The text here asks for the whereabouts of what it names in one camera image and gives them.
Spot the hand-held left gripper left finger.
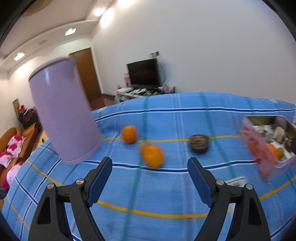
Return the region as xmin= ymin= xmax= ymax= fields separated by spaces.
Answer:
xmin=28 ymin=156 xmax=113 ymax=241

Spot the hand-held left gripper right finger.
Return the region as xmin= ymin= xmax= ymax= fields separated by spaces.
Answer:
xmin=187 ymin=157 xmax=271 ymax=241

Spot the wrinkled dark brown fruit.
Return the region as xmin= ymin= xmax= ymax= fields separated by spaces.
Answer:
xmin=190 ymin=134 xmax=210 ymax=154

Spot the orange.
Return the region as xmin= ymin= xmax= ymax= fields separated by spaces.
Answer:
xmin=121 ymin=125 xmax=138 ymax=143
xmin=267 ymin=144 xmax=279 ymax=160
xmin=142 ymin=145 xmax=165 ymax=168

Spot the pink tin box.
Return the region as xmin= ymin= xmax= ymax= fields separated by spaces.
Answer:
xmin=239 ymin=115 xmax=296 ymax=181

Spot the cut purple fruit piece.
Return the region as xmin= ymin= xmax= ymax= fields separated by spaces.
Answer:
xmin=273 ymin=127 xmax=286 ymax=142

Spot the smooth dark brown fruit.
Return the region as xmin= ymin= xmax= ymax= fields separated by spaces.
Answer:
xmin=285 ymin=138 xmax=296 ymax=152

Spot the lilac electric kettle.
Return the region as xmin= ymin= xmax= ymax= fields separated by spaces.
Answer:
xmin=28 ymin=57 xmax=103 ymax=165

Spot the blue plaid blanket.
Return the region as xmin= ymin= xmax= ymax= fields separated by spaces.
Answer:
xmin=1 ymin=92 xmax=296 ymax=241

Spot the white television stand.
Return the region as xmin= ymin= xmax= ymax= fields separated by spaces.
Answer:
xmin=113 ymin=86 xmax=176 ymax=103

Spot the brown leather sofa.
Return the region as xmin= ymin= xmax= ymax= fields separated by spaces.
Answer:
xmin=0 ymin=123 xmax=44 ymax=186

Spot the pink floral cloth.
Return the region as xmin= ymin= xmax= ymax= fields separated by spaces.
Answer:
xmin=0 ymin=134 xmax=26 ymax=167

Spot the dark rack with red items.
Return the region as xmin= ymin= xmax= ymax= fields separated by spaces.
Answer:
xmin=14 ymin=99 xmax=38 ymax=129

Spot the brown wooden door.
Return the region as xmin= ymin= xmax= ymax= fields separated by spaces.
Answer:
xmin=69 ymin=47 xmax=102 ymax=109

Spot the black television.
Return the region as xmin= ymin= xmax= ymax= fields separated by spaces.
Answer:
xmin=126 ymin=58 xmax=161 ymax=87

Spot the round woven ceiling lamp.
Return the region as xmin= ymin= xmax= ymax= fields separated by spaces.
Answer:
xmin=22 ymin=0 xmax=53 ymax=16

